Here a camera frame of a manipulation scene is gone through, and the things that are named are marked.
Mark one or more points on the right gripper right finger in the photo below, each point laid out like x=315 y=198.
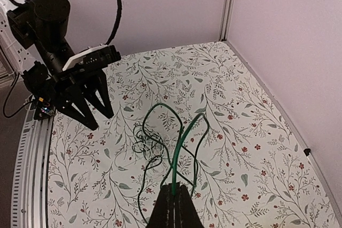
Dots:
x=186 y=214

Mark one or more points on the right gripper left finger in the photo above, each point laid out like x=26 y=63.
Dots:
x=163 y=211

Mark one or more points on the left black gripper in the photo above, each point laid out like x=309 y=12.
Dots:
x=87 y=77

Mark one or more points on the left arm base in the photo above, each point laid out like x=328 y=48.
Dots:
x=41 y=102

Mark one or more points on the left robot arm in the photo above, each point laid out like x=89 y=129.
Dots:
x=33 y=42

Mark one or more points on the floral table mat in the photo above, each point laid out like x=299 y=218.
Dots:
x=242 y=160

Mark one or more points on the black corner clip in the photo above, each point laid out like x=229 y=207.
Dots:
x=307 y=151

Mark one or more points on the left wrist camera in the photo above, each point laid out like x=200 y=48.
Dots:
x=94 y=57

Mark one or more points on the aluminium front rail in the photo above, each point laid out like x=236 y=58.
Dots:
x=29 y=200

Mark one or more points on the right aluminium post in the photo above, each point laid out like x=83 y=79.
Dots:
x=226 y=19

